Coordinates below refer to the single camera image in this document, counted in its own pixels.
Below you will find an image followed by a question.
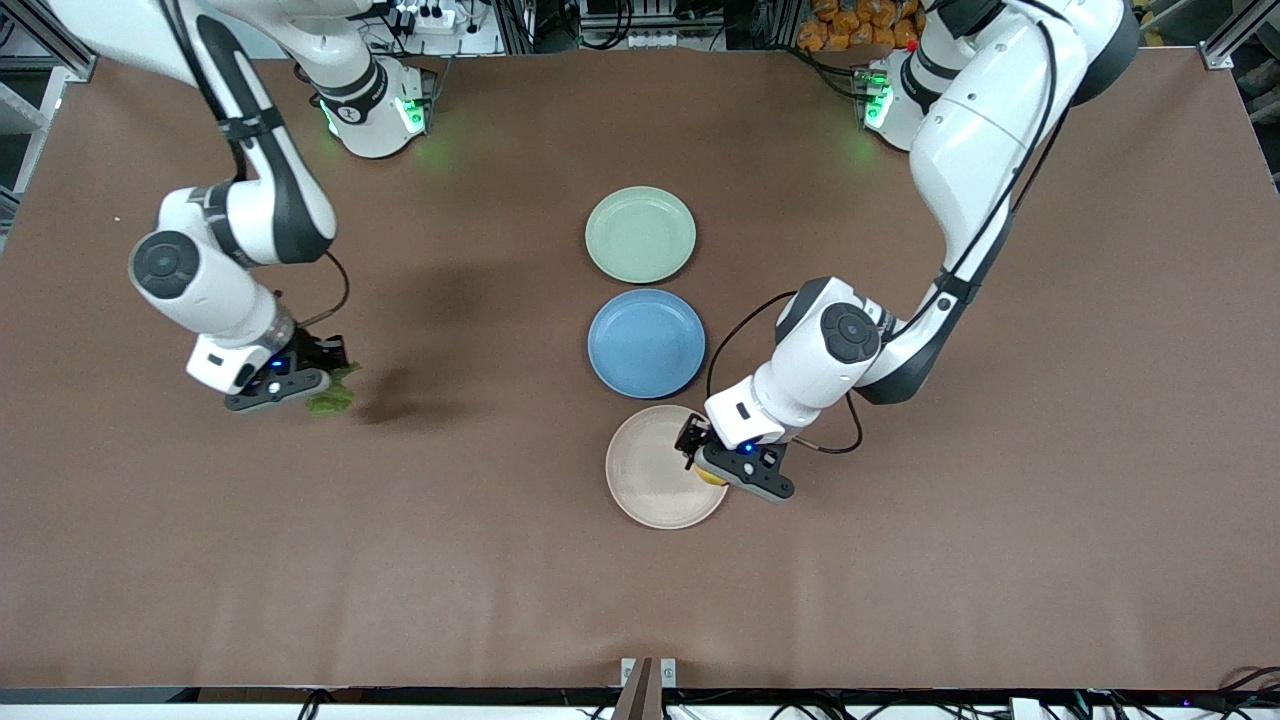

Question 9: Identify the green lettuce leaf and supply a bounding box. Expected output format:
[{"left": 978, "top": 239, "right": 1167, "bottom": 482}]
[{"left": 305, "top": 362, "right": 362, "bottom": 417}]

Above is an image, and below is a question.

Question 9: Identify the beige round plate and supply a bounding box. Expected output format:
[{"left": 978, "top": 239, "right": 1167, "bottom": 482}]
[{"left": 605, "top": 404, "right": 732, "bottom": 530}]

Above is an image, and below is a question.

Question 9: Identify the blue round plate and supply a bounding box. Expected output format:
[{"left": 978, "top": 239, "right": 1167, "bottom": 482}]
[{"left": 587, "top": 288, "right": 707, "bottom": 400}]

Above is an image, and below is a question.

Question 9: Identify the light green round plate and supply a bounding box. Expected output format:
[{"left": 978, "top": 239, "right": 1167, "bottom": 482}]
[{"left": 585, "top": 186, "right": 698, "bottom": 285}]

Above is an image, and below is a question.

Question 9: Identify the white power strip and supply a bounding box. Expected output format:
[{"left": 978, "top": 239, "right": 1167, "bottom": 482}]
[{"left": 393, "top": 0, "right": 459, "bottom": 35}]

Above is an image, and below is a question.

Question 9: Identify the bag of orange fruit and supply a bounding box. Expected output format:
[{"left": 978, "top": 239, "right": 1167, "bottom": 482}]
[{"left": 797, "top": 0, "right": 926, "bottom": 51}]

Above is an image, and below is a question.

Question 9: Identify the black right arm cable loop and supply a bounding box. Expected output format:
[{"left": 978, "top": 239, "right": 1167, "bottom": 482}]
[{"left": 298, "top": 250, "right": 351, "bottom": 329}]

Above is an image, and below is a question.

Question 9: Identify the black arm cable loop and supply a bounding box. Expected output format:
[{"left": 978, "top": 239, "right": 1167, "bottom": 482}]
[
  {"left": 298, "top": 250, "right": 351, "bottom": 329},
  {"left": 705, "top": 291, "right": 801, "bottom": 401}
]

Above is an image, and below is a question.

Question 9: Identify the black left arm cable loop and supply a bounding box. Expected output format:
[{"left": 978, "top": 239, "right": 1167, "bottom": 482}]
[{"left": 705, "top": 291, "right": 801, "bottom": 401}]

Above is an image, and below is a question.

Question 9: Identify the thin black camera cable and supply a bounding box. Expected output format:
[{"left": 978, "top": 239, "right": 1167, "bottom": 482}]
[{"left": 793, "top": 390, "right": 865, "bottom": 456}]

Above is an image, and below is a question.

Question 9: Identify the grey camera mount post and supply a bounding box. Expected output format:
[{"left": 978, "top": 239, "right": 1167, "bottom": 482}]
[{"left": 612, "top": 656, "right": 679, "bottom": 720}]

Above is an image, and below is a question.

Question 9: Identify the aluminium frame profile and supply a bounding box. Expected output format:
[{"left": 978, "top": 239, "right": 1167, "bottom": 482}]
[
  {"left": 1200, "top": 0, "right": 1280, "bottom": 71},
  {"left": 0, "top": 0, "right": 98, "bottom": 83}
]

